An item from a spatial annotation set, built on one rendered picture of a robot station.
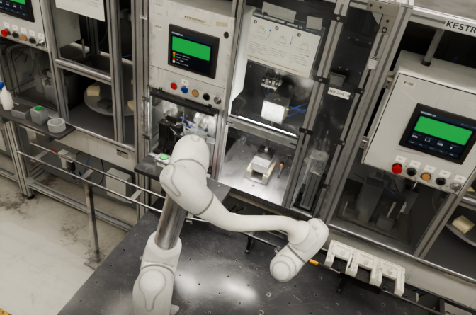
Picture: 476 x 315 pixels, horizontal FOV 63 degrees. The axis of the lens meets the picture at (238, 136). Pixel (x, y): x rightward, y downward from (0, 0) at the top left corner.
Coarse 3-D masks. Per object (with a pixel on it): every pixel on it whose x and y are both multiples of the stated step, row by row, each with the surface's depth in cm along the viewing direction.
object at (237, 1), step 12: (240, 0) 160; (348, 0) 144; (240, 12) 163; (336, 12) 148; (336, 36) 153; (324, 48) 157; (324, 60) 159; (324, 72) 162; (228, 84) 183; (324, 84) 164; (228, 96) 186; (312, 96) 169; (312, 120) 175; (216, 144) 204; (300, 144) 184; (216, 156) 208; (300, 156) 188; (216, 180) 217; (288, 180) 198; (288, 204) 206
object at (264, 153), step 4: (268, 140) 215; (268, 144) 217; (260, 148) 220; (264, 148) 221; (268, 148) 221; (272, 148) 222; (260, 152) 219; (264, 152) 217; (268, 152) 218; (272, 152) 218; (260, 156) 220; (264, 156) 219; (268, 156) 218; (272, 156) 221; (268, 160) 219
